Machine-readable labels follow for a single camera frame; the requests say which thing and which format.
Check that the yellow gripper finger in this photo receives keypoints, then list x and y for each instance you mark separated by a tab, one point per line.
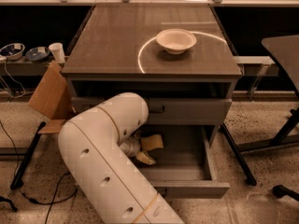
145	158

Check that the grey drawer cabinet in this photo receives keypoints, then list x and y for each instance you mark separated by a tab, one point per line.
117	52

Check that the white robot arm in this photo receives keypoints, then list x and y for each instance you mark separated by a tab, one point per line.
90	146

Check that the closed grey upper drawer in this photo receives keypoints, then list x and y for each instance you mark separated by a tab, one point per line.
164	111

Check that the white bowl on counter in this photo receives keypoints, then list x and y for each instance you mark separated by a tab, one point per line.
176	41

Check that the open grey lower drawer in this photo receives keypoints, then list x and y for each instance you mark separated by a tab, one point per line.
184	167

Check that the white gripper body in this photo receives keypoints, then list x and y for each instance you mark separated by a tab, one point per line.
135	147

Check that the brown cardboard box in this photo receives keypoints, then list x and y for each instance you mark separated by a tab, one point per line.
52	99

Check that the white paper cup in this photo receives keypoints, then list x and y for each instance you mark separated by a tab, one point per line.
58	52

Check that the blue bowl near cup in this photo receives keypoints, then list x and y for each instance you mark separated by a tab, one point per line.
38	54

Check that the black caster foot right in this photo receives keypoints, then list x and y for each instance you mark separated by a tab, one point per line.
280	191

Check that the blue bowl far left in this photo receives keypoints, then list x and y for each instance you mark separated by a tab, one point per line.
13	51

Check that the yellow sponge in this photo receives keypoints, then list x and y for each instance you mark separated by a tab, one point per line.
152	142

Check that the black left table leg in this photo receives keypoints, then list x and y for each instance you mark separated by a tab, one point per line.
17	180

